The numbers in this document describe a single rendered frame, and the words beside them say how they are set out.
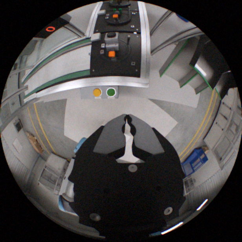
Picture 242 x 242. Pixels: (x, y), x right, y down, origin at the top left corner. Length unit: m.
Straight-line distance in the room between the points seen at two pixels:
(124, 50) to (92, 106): 0.41
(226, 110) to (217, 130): 0.95
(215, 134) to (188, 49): 3.90
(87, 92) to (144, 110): 0.38
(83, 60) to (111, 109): 0.37
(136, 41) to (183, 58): 0.22
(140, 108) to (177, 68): 0.35
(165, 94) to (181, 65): 0.27
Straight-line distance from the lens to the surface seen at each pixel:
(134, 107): 0.53
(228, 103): 4.18
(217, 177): 9.18
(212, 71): 0.31
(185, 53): 0.37
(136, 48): 0.41
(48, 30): 0.36
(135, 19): 0.55
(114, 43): 0.30
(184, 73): 0.42
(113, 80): 0.39
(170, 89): 0.58
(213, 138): 4.14
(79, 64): 0.51
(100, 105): 0.54
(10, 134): 8.38
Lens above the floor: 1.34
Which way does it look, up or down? 58 degrees down
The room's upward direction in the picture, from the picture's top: 177 degrees counter-clockwise
